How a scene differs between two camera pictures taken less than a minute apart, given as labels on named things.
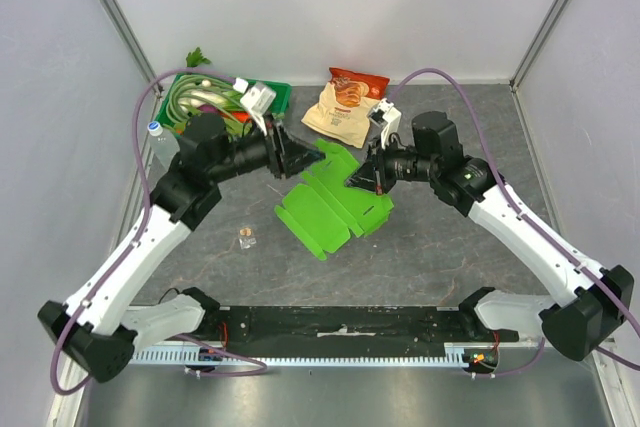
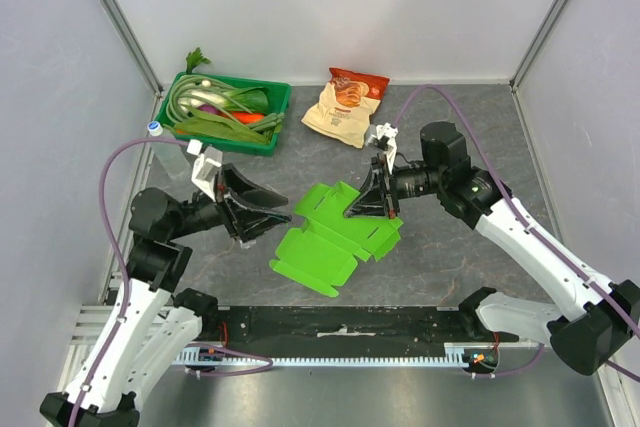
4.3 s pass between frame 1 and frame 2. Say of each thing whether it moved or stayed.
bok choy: stayed
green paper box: moved
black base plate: stayed
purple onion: stayed
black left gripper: moved
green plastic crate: stayed
